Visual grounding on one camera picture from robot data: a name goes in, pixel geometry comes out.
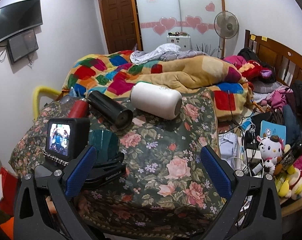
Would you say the colourful patchwork quilt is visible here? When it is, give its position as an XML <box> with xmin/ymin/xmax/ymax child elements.
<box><xmin>62</xmin><ymin>50</ymin><xmax>253</xmax><ymax>120</ymax></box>

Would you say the yellow padded bed rail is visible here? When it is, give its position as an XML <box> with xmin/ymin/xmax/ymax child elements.
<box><xmin>32</xmin><ymin>86</ymin><xmax>61</xmax><ymax>121</ymax></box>

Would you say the white small cabinet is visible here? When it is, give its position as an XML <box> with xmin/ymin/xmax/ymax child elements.
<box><xmin>167</xmin><ymin>33</ymin><xmax>191</xmax><ymax>51</ymax></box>

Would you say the red plush pillow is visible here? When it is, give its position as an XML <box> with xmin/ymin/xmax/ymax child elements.
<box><xmin>239</xmin><ymin>60</ymin><xmax>273</xmax><ymax>81</ymax></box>

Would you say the brown wooden door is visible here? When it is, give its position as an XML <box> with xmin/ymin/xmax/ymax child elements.
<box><xmin>98</xmin><ymin>0</ymin><xmax>142</xmax><ymax>53</ymax></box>

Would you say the frosted sliding wardrobe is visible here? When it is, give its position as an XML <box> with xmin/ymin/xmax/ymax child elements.
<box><xmin>135</xmin><ymin>0</ymin><xmax>224</xmax><ymax>56</ymax></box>

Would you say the red tumbler cup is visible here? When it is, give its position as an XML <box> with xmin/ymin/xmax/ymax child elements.
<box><xmin>67</xmin><ymin>98</ymin><xmax>89</xmax><ymax>118</ymax></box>

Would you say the grey checked cloth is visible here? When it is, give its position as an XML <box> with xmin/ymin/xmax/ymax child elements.
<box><xmin>130</xmin><ymin>43</ymin><xmax>207</xmax><ymax>64</ymax></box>

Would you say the clear glass jar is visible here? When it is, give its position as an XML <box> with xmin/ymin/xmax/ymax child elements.
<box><xmin>59</xmin><ymin>95</ymin><xmax>74</xmax><ymax>105</ymax></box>

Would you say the small black wall monitor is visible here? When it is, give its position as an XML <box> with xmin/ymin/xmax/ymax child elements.
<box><xmin>7</xmin><ymin>29</ymin><xmax>39</xmax><ymax>64</ymax></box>

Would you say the standing electric fan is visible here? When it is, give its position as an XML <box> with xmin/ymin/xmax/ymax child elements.
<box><xmin>213</xmin><ymin>10</ymin><xmax>239</xmax><ymax>58</ymax></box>

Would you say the floral dark blanket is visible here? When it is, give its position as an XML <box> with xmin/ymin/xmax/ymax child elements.
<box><xmin>8</xmin><ymin>87</ymin><xmax>227</xmax><ymax>239</ymax></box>

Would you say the black thermos bottle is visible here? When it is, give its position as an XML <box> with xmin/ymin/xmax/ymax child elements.
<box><xmin>88</xmin><ymin>90</ymin><xmax>133</xmax><ymax>130</ymax></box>

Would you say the dark teal cup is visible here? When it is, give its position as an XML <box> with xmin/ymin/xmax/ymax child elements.
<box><xmin>89</xmin><ymin>129</ymin><xmax>119</xmax><ymax>163</ymax></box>

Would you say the wall mounted black television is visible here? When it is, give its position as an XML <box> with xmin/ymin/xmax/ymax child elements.
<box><xmin>0</xmin><ymin>0</ymin><xmax>43</xmax><ymax>43</ymax></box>

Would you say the wooden headboard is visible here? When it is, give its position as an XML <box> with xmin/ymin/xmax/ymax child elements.
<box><xmin>244</xmin><ymin>30</ymin><xmax>302</xmax><ymax>86</ymax></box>

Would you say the action camera with screen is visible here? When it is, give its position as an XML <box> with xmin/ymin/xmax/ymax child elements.
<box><xmin>44</xmin><ymin>118</ymin><xmax>90</xmax><ymax>166</ymax></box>

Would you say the cow plush toy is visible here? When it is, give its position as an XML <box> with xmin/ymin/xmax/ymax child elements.
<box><xmin>257</xmin><ymin>135</ymin><xmax>285</xmax><ymax>176</ymax></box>

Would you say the white cylindrical cup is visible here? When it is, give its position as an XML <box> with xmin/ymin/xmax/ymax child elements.
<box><xmin>130</xmin><ymin>82</ymin><xmax>182</xmax><ymax>120</ymax></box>

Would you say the yellow plush toy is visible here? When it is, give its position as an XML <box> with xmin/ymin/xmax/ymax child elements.
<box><xmin>275</xmin><ymin>165</ymin><xmax>302</xmax><ymax>200</ymax></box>

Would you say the blue booklet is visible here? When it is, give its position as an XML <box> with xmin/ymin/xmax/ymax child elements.
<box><xmin>260</xmin><ymin>120</ymin><xmax>286</xmax><ymax>144</ymax></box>

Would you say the red paper bag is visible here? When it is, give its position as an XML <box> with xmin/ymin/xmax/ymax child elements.
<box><xmin>0</xmin><ymin>167</ymin><xmax>18</xmax><ymax>216</ymax></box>

